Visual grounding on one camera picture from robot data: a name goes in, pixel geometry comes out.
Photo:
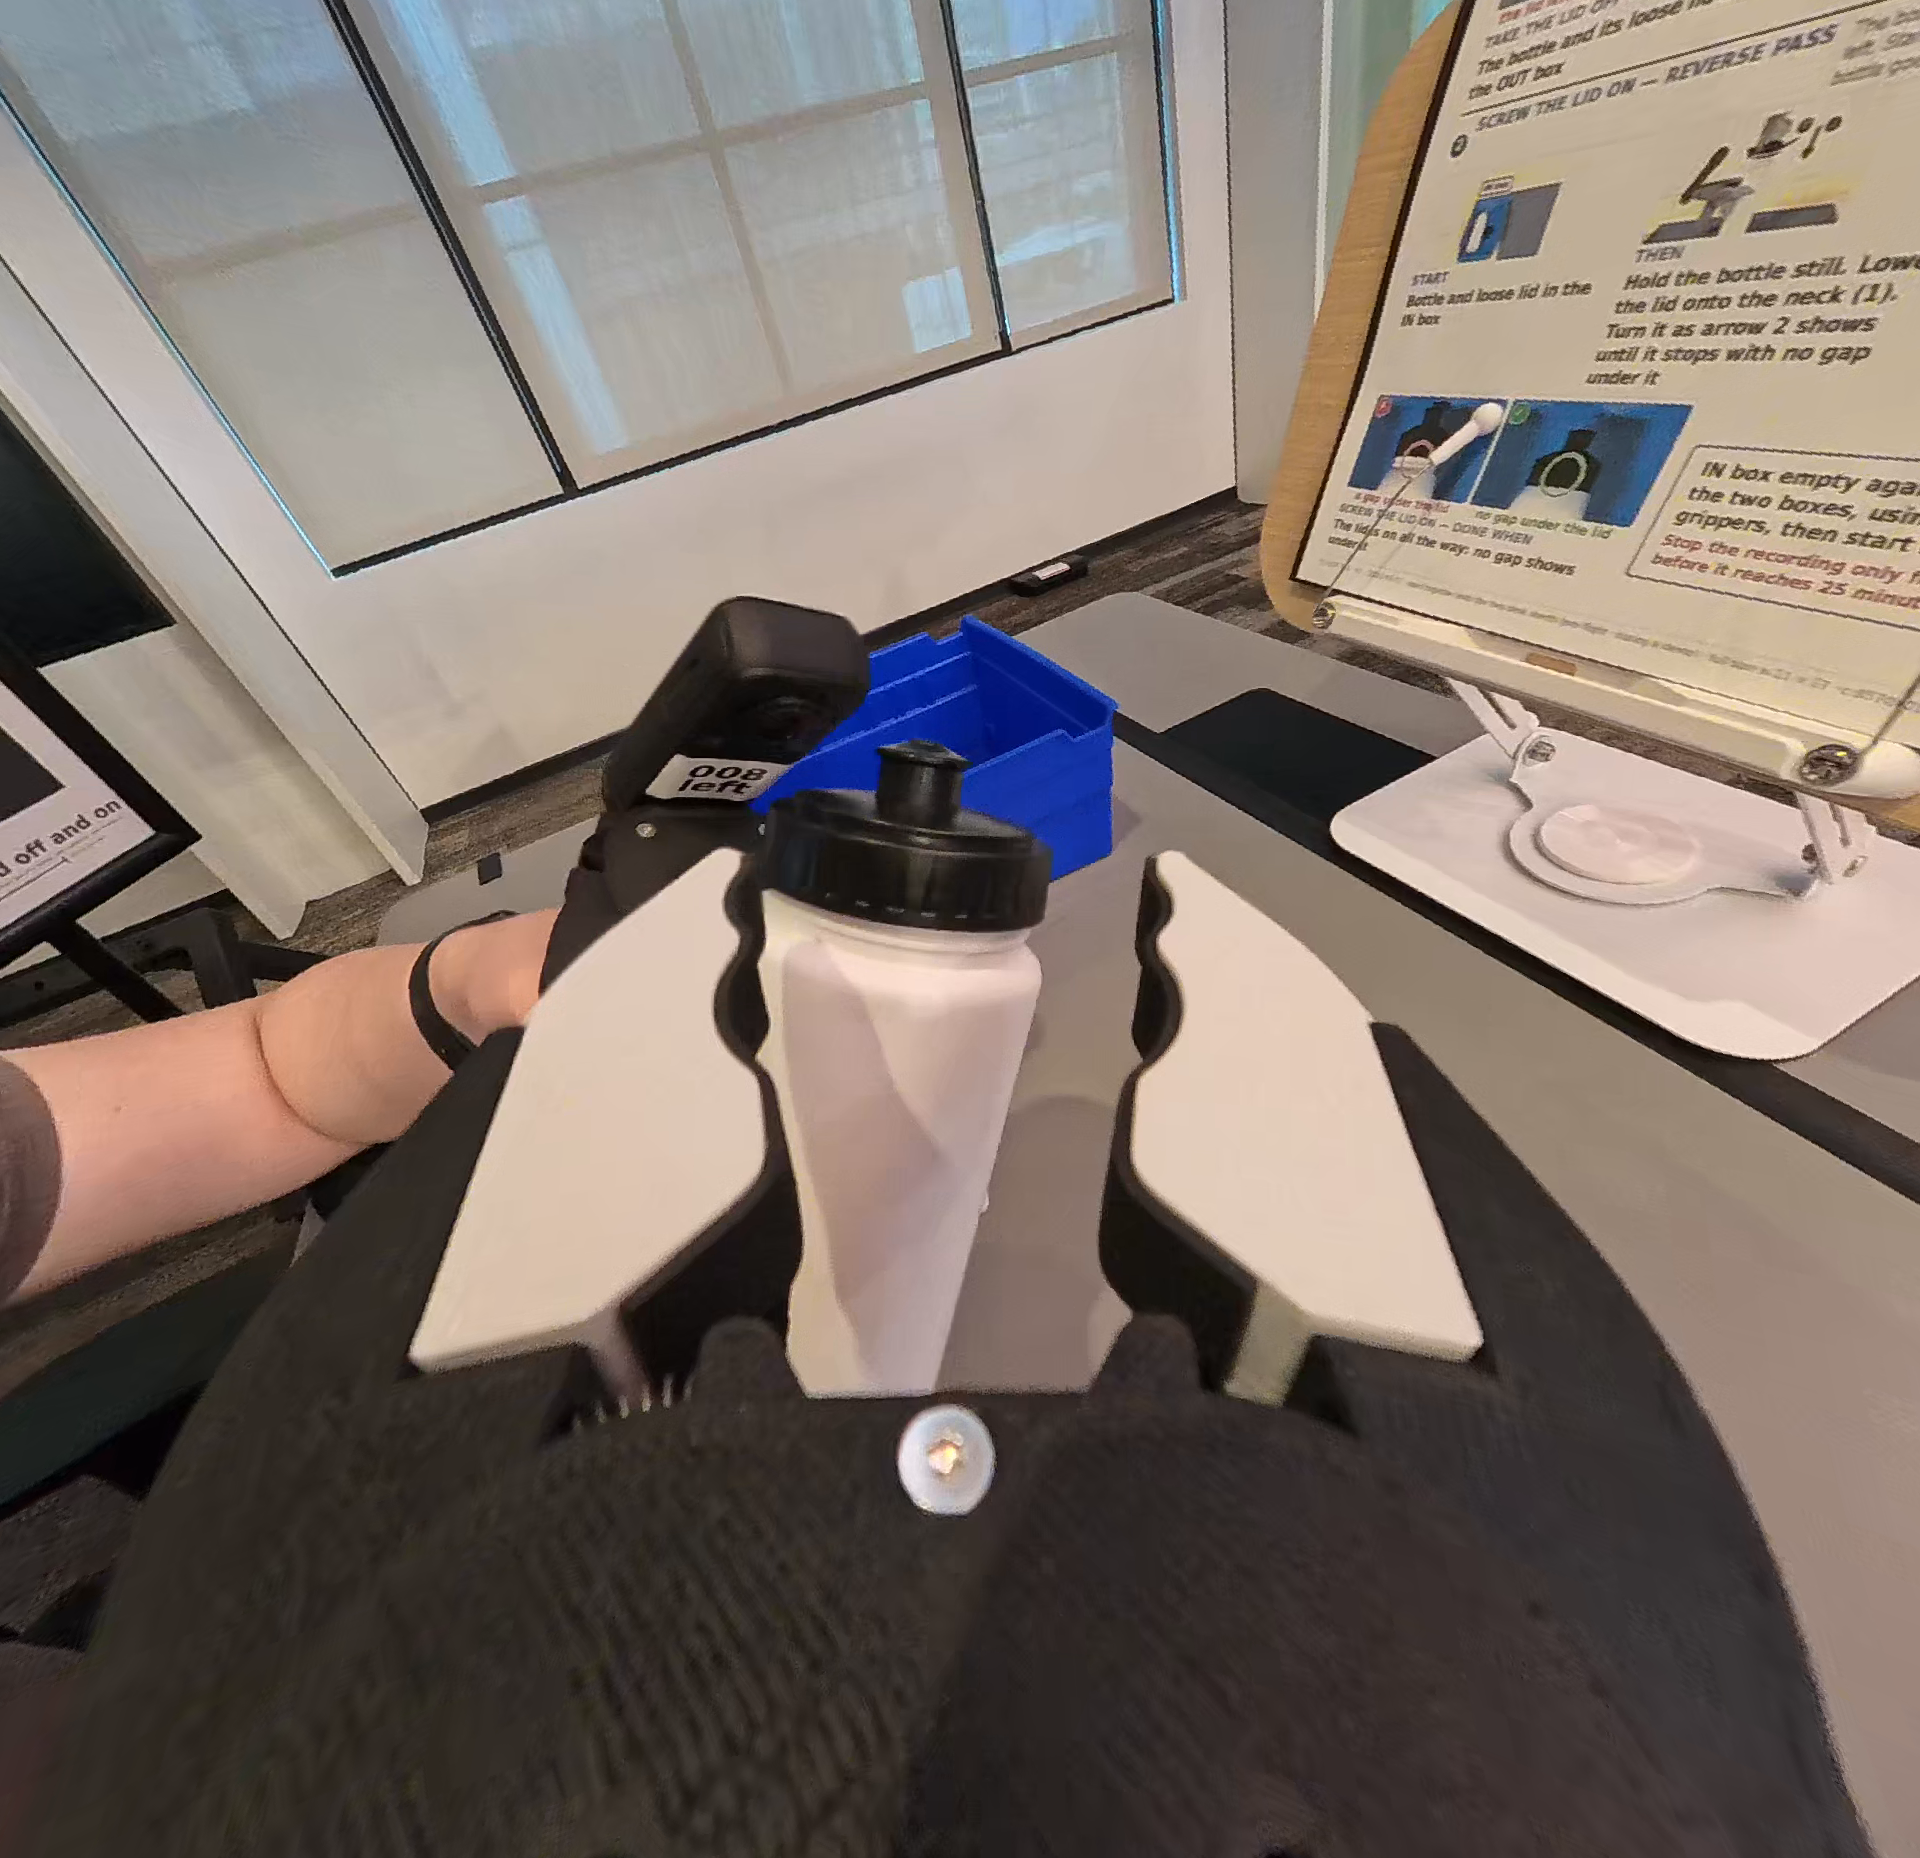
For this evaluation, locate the black sign easel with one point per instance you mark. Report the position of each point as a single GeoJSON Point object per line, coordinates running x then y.
{"type": "Point", "coordinates": [150, 973]}

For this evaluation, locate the person's left forearm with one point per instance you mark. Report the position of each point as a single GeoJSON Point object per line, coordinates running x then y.
{"type": "Point", "coordinates": [195, 1108]}

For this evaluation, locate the printed instruction sheet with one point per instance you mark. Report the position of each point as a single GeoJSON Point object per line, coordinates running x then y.
{"type": "Point", "coordinates": [1651, 312]}

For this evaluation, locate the black bottle lid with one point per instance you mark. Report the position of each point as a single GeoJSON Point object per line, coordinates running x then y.
{"type": "Point", "coordinates": [900, 852]}

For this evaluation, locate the wooden display board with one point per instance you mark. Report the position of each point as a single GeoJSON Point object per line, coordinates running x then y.
{"type": "Point", "coordinates": [1335, 388]}

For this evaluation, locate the dark wall screen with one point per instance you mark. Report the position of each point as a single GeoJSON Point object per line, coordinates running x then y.
{"type": "Point", "coordinates": [61, 569]}

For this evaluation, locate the black wristband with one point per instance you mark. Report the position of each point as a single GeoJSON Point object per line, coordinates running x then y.
{"type": "Point", "coordinates": [425, 1003]}

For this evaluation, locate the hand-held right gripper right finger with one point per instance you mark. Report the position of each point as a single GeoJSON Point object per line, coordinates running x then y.
{"type": "Point", "coordinates": [1290, 1138]}

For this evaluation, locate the white plastic bottle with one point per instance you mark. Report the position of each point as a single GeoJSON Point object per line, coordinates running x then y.
{"type": "Point", "coordinates": [900, 1108]}

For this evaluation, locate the framed marker sign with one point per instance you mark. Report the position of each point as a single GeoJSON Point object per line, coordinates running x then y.
{"type": "Point", "coordinates": [61, 838]}

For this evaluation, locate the small black floor box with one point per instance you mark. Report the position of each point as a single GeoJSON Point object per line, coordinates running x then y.
{"type": "Point", "coordinates": [1046, 575]}

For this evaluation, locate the dark chair seat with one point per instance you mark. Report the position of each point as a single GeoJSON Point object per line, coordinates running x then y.
{"type": "Point", "coordinates": [91, 1408]}

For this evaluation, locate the blue plastic bin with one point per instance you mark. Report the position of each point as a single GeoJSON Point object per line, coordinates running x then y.
{"type": "Point", "coordinates": [1004, 749]}

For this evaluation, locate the person's left hand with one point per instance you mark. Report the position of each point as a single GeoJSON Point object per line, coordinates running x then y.
{"type": "Point", "coordinates": [502, 973]}

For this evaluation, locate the black rectangular pad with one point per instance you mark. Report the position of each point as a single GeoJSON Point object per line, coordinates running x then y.
{"type": "Point", "coordinates": [1290, 749]}

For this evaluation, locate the framed glass window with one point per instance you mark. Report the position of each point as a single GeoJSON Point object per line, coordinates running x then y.
{"type": "Point", "coordinates": [525, 209]}

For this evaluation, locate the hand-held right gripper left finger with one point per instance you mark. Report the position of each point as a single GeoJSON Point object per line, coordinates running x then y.
{"type": "Point", "coordinates": [599, 1138]}

